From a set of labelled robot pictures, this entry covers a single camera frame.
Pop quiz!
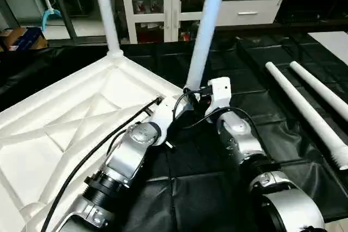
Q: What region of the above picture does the white plastic table top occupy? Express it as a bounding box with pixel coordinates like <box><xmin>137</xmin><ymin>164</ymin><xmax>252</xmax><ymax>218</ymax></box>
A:
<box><xmin>0</xmin><ymin>49</ymin><xmax>192</xmax><ymax>232</ymax></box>

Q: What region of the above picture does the brown cardboard box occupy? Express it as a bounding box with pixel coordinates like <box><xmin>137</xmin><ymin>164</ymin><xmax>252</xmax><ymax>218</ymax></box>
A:
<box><xmin>0</xmin><ymin>27</ymin><xmax>21</xmax><ymax>51</ymax></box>

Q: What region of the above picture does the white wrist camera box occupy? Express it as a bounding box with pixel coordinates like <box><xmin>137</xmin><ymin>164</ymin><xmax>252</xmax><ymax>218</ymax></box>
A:
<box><xmin>205</xmin><ymin>77</ymin><xmax>233</xmax><ymax>117</ymax></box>
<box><xmin>146</xmin><ymin>97</ymin><xmax>184</xmax><ymax>146</ymax></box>

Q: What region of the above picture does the blue plastic bag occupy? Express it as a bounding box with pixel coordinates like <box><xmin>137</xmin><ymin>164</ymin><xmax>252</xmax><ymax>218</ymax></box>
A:
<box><xmin>15</xmin><ymin>27</ymin><xmax>47</xmax><ymax>49</ymax></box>

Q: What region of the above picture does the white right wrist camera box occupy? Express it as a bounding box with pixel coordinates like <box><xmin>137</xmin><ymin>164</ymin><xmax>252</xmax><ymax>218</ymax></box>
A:
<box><xmin>205</xmin><ymin>77</ymin><xmax>233</xmax><ymax>117</ymax></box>

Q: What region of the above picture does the white drawer unit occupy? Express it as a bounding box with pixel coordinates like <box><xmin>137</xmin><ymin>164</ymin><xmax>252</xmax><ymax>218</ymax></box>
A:
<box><xmin>216</xmin><ymin>0</ymin><xmax>284</xmax><ymax>27</ymax></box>

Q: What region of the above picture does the white glass-door cabinet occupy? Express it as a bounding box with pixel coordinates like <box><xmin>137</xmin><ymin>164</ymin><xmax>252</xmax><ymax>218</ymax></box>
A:
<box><xmin>118</xmin><ymin>0</ymin><xmax>229</xmax><ymax>43</ymax></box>

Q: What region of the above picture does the light blue hooked pole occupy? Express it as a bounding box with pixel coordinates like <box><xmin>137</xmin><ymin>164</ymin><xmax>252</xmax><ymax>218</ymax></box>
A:
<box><xmin>32</xmin><ymin>0</ymin><xmax>63</xmax><ymax>29</ymax></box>

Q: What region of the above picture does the white plastic table leg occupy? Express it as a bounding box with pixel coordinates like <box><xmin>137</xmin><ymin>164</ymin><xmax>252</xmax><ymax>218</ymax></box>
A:
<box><xmin>289</xmin><ymin>60</ymin><xmax>348</xmax><ymax>122</ymax></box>
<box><xmin>264</xmin><ymin>61</ymin><xmax>348</xmax><ymax>171</ymax></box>
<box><xmin>91</xmin><ymin>0</ymin><xmax>125</xmax><ymax>59</ymax></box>
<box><xmin>183</xmin><ymin>0</ymin><xmax>230</xmax><ymax>93</ymax></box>

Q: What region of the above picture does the white flat board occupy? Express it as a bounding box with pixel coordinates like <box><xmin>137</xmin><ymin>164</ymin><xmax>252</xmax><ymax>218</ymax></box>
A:
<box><xmin>323</xmin><ymin>31</ymin><xmax>348</xmax><ymax>52</ymax></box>

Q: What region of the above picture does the black work mat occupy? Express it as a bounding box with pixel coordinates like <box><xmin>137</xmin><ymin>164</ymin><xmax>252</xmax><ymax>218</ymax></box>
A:
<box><xmin>0</xmin><ymin>30</ymin><xmax>348</xmax><ymax>232</ymax></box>

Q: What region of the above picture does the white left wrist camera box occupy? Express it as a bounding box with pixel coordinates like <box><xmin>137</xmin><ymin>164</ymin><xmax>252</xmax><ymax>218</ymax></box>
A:
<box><xmin>146</xmin><ymin>97</ymin><xmax>184</xmax><ymax>146</ymax></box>

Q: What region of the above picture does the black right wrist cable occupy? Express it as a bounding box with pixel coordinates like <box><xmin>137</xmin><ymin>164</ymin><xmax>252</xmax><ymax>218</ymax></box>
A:
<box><xmin>172</xmin><ymin>86</ymin><xmax>255</xmax><ymax>130</ymax></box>

